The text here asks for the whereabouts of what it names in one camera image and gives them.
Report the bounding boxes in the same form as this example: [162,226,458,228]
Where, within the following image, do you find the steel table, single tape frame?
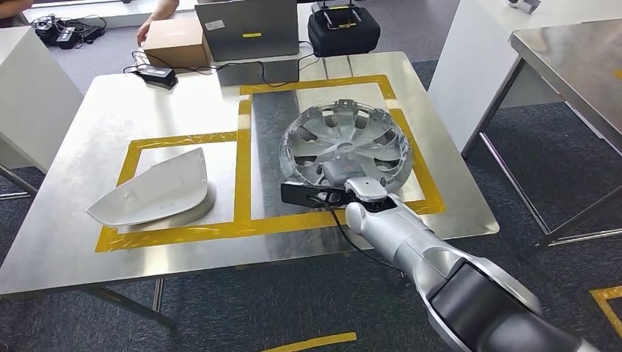
[460,18,622,249]

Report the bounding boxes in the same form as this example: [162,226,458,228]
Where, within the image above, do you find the pale wrist camera, black bracket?
[280,180,351,210]

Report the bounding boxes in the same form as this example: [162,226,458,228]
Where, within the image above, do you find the silver wheel hubcap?
[279,98,414,195]

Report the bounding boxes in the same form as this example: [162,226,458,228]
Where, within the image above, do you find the grey laptop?
[194,0,301,64]

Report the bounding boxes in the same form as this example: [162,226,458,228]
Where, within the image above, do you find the black carry case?
[307,1,381,58]

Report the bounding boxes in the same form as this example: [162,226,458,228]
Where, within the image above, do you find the person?
[0,0,34,29]

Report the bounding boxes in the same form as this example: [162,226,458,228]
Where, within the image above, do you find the grey cylindrical device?
[506,0,542,15]

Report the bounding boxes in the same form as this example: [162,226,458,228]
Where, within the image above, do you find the steel workbench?
[0,51,500,331]

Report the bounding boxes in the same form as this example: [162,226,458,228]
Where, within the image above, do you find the person's hand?
[136,13,158,48]

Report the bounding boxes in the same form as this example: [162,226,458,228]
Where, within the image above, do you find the black charger bundle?
[31,14,107,51]

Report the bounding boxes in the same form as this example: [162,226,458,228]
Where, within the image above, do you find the white car mirror cover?
[86,147,210,228]

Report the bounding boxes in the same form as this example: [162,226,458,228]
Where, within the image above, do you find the cardboard box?
[142,17,213,70]

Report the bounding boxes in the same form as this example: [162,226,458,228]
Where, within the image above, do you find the black power adapter with cable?
[123,45,319,91]

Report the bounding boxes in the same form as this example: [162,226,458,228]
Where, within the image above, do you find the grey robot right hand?
[318,159,365,189]

